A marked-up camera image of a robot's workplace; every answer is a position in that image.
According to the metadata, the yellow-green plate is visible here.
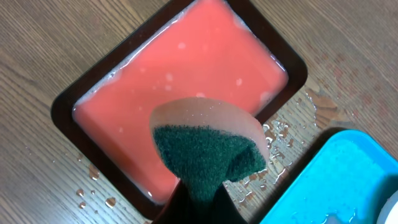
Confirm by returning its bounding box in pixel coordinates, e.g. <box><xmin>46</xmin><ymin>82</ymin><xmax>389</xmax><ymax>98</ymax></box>
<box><xmin>376</xmin><ymin>191</ymin><xmax>398</xmax><ymax>224</ymax></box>

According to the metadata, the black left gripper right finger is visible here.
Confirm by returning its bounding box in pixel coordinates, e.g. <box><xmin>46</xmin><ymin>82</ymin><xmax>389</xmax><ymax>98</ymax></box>
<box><xmin>211</xmin><ymin>184</ymin><xmax>247</xmax><ymax>224</ymax></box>

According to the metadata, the green and tan sponge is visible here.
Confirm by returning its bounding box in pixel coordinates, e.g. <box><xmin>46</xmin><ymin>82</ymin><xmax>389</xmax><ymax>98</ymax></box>
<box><xmin>150</xmin><ymin>97</ymin><xmax>269</xmax><ymax>203</ymax></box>

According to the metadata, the dark red water tray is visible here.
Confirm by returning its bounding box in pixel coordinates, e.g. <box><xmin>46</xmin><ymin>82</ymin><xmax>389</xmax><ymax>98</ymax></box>
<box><xmin>51</xmin><ymin>0</ymin><xmax>308</xmax><ymax>220</ymax></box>

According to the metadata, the blue plastic tray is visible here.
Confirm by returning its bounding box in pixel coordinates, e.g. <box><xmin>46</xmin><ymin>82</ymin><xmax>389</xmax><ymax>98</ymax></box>
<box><xmin>261</xmin><ymin>130</ymin><xmax>397</xmax><ymax>224</ymax></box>

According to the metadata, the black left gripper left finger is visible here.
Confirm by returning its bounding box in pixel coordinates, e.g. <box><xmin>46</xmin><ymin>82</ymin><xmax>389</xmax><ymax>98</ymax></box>
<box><xmin>152</xmin><ymin>181</ymin><xmax>197</xmax><ymax>224</ymax></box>

